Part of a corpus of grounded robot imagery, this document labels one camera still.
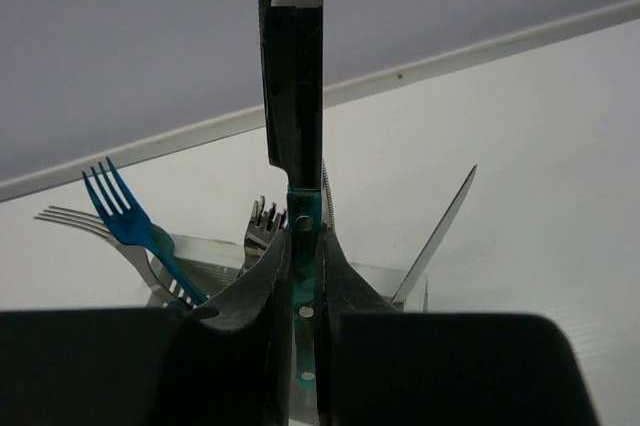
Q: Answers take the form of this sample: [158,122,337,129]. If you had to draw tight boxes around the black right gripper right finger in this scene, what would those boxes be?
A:
[314,227,400,425]

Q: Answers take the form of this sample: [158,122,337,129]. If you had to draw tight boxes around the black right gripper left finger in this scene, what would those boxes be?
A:
[188,230,293,425]

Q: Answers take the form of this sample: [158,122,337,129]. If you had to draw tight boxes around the silver fork black riveted handle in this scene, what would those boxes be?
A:
[238,196,287,276]

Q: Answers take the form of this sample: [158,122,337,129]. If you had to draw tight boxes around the silver knife pink handle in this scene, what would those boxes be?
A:
[390,165,478,306]

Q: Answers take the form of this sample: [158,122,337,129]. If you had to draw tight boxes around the silver fork teal marbled handle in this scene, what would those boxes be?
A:
[35,206,176,304]

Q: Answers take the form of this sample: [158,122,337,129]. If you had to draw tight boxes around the all blue fork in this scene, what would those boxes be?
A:
[82,157,207,306]

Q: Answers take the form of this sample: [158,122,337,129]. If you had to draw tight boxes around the silver knife teal marbled handle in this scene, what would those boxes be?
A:
[258,0,324,389]

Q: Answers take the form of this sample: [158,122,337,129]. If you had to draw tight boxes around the white perforated utensil caddy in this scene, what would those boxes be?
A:
[172,234,428,313]

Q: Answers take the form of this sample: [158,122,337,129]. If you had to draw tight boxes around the aluminium table edge rail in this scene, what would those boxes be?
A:
[1,0,639,202]

